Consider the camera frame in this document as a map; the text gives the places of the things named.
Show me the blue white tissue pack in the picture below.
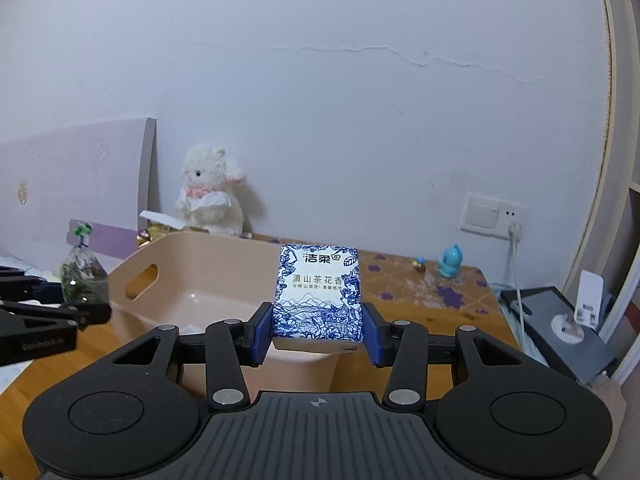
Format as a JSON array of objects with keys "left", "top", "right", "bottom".
[{"left": 271, "top": 244, "right": 363, "bottom": 353}]

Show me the person's right hand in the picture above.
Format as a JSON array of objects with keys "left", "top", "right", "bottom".
[{"left": 589, "top": 374, "right": 627, "bottom": 472}]

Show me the clear bag with green bits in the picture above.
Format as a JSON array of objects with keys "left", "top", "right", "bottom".
[{"left": 60, "top": 223, "right": 110, "bottom": 304}]

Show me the beige plastic storage basket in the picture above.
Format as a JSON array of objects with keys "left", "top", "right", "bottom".
[{"left": 108, "top": 232, "right": 338, "bottom": 400}]

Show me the small mushroom figurine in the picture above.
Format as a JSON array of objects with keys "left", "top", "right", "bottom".
[{"left": 413, "top": 258, "right": 426, "bottom": 272}]

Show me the blue toy figurine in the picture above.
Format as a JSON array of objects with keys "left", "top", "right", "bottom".
[{"left": 437, "top": 244, "right": 463, "bottom": 278}]

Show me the gold snack bag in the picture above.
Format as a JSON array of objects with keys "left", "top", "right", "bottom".
[{"left": 136, "top": 222, "right": 179, "bottom": 249}]

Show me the white paper card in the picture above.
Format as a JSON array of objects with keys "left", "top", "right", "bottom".
[{"left": 139, "top": 210, "right": 186, "bottom": 231}]

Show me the pink purple headboard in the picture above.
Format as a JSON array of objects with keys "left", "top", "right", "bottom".
[{"left": 1, "top": 117, "right": 156, "bottom": 272}]

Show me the white plush lamb toy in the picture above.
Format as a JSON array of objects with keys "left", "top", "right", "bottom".
[{"left": 176, "top": 144, "right": 246, "bottom": 236}]

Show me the dark grey box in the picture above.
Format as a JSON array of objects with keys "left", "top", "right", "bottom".
[{"left": 500, "top": 287, "right": 617, "bottom": 385}]

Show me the white phone stand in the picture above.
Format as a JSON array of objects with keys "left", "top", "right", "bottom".
[{"left": 551, "top": 270, "right": 603, "bottom": 344}]

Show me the white wall switch socket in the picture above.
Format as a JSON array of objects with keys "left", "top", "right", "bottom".
[{"left": 460, "top": 194, "right": 528, "bottom": 240}]

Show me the white plug and cable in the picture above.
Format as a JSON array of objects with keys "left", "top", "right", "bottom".
[{"left": 506, "top": 220, "right": 533, "bottom": 350}]

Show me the wooden door frame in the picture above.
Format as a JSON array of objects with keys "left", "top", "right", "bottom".
[{"left": 563, "top": 0, "right": 639, "bottom": 300}]

